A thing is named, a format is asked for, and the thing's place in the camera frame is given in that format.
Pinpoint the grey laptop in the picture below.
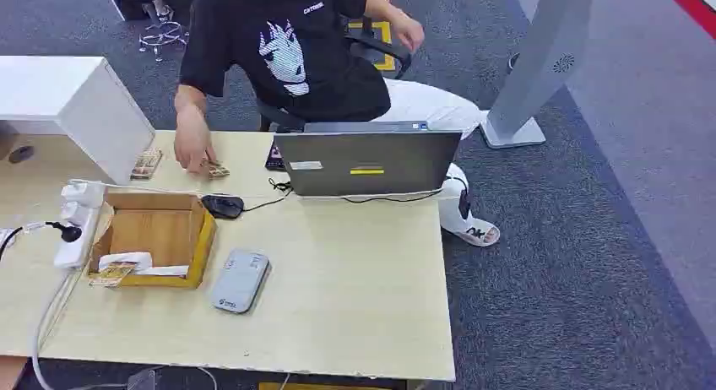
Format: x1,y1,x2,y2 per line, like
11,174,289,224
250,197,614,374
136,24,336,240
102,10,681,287
273,120,464,198

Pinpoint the white sandal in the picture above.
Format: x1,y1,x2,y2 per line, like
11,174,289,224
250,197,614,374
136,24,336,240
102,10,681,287
447,216,502,249

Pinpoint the black computer mouse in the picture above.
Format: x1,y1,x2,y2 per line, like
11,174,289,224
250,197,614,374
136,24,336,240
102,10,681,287
200,194,246,220

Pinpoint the person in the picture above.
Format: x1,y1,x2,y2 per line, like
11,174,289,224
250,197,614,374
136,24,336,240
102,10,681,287
173,0,502,249

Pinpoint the grey flat device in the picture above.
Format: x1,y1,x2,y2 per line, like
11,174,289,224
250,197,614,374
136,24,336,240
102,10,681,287
209,249,272,315

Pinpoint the person's left hand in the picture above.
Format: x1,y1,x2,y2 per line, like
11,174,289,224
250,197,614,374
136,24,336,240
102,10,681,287
388,13,426,54

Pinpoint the person's hand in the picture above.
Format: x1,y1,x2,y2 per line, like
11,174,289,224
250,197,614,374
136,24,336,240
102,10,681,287
388,13,426,54
173,110,218,175

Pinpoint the person's right hand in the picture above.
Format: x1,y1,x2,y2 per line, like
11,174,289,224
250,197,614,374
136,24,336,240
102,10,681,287
173,110,218,175

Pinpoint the yellow board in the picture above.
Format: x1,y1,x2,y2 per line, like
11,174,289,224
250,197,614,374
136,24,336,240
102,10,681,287
258,382,393,390

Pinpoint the wooden card box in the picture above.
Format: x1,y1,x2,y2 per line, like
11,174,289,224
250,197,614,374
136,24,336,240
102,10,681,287
87,192,218,290

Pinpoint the stack of printed cards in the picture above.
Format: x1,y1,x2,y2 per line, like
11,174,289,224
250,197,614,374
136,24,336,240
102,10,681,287
130,148,164,181

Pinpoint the grey kiosk stand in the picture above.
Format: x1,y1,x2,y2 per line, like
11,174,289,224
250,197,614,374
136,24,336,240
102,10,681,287
480,0,594,149

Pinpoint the white paper slip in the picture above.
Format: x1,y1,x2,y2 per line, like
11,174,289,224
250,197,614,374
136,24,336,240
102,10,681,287
98,252,190,278

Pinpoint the chrome stool base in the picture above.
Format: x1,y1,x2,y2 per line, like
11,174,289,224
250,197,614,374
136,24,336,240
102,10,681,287
138,1,190,63

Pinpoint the white power adapter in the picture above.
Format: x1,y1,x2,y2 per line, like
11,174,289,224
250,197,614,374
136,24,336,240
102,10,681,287
59,201,94,227
60,181,106,209

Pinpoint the white cabinet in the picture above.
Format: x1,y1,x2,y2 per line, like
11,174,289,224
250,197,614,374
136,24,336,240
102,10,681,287
0,56,156,186

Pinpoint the white power strip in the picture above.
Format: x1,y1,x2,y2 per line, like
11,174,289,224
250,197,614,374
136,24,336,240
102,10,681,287
53,180,107,270

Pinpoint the black plug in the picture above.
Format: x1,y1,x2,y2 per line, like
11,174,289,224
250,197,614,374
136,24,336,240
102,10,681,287
46,221,84,244

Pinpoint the brown wooden panel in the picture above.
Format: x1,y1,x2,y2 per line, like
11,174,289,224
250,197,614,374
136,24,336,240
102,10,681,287
0,356,29,390

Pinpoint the black laptop cable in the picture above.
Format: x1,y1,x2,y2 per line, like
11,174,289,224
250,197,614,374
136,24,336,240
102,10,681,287
342,176,472,219

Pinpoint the black mouse cable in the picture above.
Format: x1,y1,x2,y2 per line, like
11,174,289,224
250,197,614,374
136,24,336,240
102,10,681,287
243,177,294,213

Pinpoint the black plug cable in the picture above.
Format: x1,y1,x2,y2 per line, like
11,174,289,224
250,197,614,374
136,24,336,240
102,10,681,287
0,226,24,263

